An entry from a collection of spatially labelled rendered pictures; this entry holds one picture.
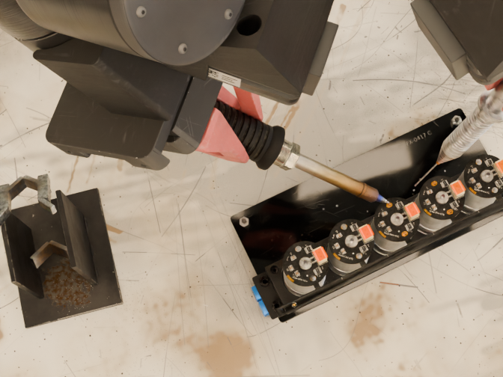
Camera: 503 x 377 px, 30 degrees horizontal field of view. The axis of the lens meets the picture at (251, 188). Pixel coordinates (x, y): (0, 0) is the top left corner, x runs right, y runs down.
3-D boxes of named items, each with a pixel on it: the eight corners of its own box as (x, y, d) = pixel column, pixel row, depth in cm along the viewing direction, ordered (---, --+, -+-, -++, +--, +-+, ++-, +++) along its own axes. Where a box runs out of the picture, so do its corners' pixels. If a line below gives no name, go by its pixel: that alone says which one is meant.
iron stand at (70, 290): (116, 237, 62) (72, 120, 56) (126, 334, 55) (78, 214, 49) (26, 260, 62) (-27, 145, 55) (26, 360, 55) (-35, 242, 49)
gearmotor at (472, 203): (441, 189, 57) (456, 165, 52) (477, 172, 57) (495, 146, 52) (461, 224, 56) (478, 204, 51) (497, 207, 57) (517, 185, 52)
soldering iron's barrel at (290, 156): (373, 185, 52) (273, 139, 50) (386, 182, 51) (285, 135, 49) (364, 209, 52) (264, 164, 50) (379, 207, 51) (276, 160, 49)
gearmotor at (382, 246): (359, 229, 57) (367, 209, 52) (395, 211, 57) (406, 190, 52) (379, 265, 56) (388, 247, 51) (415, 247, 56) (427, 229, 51)
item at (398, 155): (281, 325, 56) (281, 323, 55) (230, 221, 58) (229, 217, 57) (514, 212, 58) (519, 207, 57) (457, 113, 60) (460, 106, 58)
